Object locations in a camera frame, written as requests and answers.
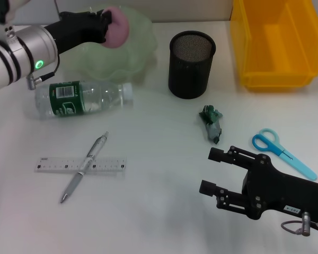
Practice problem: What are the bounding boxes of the pink toy peach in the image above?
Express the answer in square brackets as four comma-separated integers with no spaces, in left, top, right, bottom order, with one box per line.
[100,6,130,49]

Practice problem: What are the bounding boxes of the clear green-label water bottle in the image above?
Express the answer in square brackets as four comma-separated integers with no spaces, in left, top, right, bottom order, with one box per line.
[34,80,135,120]

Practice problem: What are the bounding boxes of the gripper cable with plugs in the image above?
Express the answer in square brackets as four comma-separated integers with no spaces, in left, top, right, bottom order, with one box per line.
[26,61,60,90]
[280,211,318,237]

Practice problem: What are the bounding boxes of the left gripper cable with plugs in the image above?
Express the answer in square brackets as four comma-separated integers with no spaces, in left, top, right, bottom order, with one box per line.
[26,61,60,90]

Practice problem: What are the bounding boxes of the silver ballpoint pen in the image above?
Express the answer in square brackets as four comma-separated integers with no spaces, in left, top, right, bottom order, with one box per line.
[59,131,110,205]

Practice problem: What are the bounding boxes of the yellow plastic bin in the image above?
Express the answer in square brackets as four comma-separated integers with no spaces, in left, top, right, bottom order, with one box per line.
[229,0,318,93]

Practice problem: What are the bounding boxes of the clear plastic ruler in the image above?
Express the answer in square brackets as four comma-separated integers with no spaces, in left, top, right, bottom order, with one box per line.
[34,157,128,174]

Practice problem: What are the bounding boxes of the right gripper cable with plugs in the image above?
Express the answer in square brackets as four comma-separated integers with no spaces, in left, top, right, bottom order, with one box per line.
[280,211,318,237]

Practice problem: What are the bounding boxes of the blue scissors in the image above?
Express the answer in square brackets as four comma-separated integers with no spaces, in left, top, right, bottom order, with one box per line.
[252,128,318,182]

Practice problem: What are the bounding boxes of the black mesh pen holder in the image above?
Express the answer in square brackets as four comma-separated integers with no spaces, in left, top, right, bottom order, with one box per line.
[168,31,217,100]

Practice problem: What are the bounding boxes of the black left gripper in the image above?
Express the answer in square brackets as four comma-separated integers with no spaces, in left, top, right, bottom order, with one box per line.
[46,8,113,55]

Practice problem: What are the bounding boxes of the green glass fruit bowl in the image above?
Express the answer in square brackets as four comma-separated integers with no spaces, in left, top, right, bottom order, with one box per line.
[57,6,158,83]

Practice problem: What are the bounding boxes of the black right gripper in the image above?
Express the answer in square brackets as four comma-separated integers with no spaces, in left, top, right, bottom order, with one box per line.
[199,145,318,224]

